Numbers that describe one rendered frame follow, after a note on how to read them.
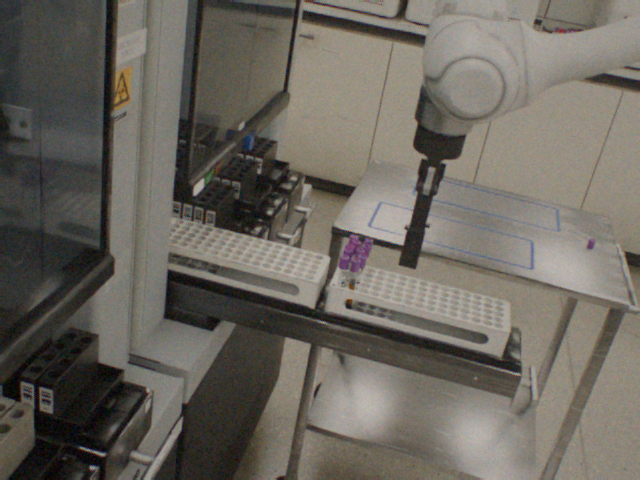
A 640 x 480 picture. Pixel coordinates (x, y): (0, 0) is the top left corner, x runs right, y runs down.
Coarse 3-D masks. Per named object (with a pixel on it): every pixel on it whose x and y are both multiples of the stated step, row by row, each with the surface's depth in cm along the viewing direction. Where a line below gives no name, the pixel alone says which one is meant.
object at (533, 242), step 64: (384, 192) 169; (448, 192) 175; (448, 256) 145; (512, 256) 150; (576, 256) 155; (320, 384) 222; (384, 384) 194; (448, 384) 198; (384, 448) 172; (448, 448) 176; (512, 448) 179
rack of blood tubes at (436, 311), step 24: (336, 288) 119; (360, 288) 120; (384, 288) 121; (408, 288) 122; (432, 288) 124; (336, 312) 120; (360, 312) 120; (384, 312) 121; (408, 312) 117; (432, 312) 116; (456, 312) 118; (480, 312) 119; (504, 312) 120; (432, 336) 118; (456, 336) 122; (480, 336) 123; (504, 336) 115
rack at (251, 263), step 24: (192, 240) 125; (216, 240) 126; (240, 240) 128; (264, 240) 129; (168, 264) 124; (192, 264) 125; (216, 264) 126; (240, 264) 121; (264, 264) 122; (288, 264) 123; (312, 264) 124; (240, 288) 123; (264, 288) 126; (288, 288) 127; (312, 288) 119
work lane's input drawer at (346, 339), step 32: (192, 288) 123; (224, 288) 123; (256, 320) 123; (288, 320) 121; (320, 320) 120; (352, 320) 120; (352, 352) 121; (384, 352) 119; (416, 352) 118; (448, 352) 118; (480, 352) 117; (512, 352) 119; (480, 384) 118; (512, 384) 117
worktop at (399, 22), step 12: (324, 12) 328; (336, 12) 327; (348, 12) 327; (360, 12) 332; (384, 24) 325; (396, 24) 323; (408, 24) 324; (612, 72) 312; (624, 72) 311; (636, 72) 311
